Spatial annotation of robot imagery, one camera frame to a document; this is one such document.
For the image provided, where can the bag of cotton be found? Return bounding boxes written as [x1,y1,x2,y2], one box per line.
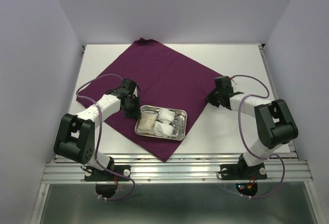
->
[137,112,158,134]

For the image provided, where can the steel tray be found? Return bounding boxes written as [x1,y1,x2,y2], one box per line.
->
[134,105,187,141]

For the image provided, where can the gauze pad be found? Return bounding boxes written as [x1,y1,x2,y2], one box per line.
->
[158,108,175,124]
[154,121,174,137]

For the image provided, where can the purple cloth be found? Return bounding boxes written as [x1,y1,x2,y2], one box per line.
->
[77,38,224,163]

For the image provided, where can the hemostat forceps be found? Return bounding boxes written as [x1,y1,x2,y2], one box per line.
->
[170,116,182,136]

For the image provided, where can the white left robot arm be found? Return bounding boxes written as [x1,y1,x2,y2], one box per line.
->
[53,79,141,180]

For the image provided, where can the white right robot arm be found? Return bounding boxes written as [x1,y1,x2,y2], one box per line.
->
[206,74,299,178]

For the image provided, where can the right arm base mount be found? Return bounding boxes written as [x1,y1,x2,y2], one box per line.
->
[216,154,267,198]

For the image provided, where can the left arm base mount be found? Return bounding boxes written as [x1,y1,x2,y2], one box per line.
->
[80,158,135,201]

